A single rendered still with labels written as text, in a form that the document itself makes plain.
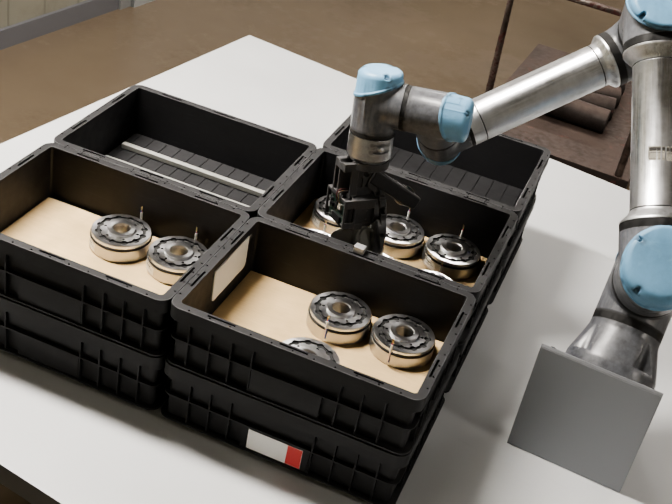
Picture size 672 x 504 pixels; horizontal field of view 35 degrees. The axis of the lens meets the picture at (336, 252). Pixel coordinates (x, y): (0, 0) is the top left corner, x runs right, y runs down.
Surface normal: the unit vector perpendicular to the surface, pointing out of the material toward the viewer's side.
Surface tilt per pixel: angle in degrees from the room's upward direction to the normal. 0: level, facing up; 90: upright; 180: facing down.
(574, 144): 0
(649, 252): 55
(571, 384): 90
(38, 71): 0
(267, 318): 0
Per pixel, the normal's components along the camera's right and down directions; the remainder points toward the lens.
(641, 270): -0.11, -0.07
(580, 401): -0.43, 0.44
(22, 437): 0.17, -0.82
